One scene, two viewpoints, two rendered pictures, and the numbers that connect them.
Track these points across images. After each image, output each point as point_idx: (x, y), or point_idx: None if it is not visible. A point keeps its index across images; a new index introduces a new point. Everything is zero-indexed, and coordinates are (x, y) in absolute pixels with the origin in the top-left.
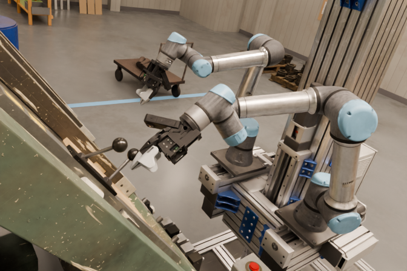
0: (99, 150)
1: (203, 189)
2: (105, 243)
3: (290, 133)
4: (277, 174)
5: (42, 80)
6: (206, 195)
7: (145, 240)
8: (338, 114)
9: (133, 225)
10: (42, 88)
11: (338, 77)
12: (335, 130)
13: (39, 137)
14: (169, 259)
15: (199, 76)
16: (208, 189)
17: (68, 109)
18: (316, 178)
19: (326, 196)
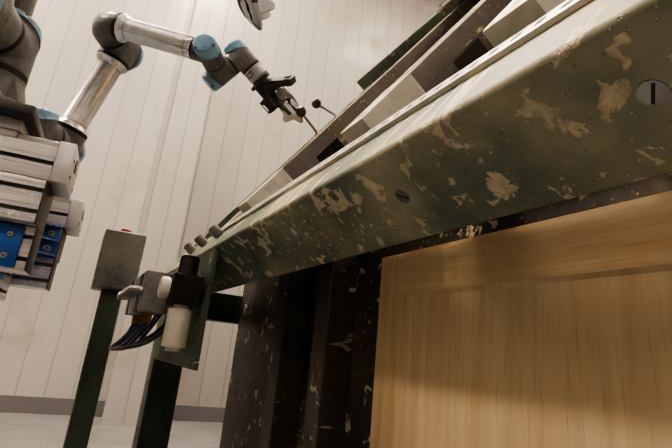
0: (328, 109)
1: (40, 212)
2: None
3: None
4: None
5: None
6: (41, 221)
7: (298, 149)
8: (140, 49)
9: (304, 144)
10: (402, 57)
11: None
12: (132, 62)
13: None
14: (274, 171)
15: None
16: (69, 194)
17: (438, 43)
18: (56, 113)
19: (82, 129)
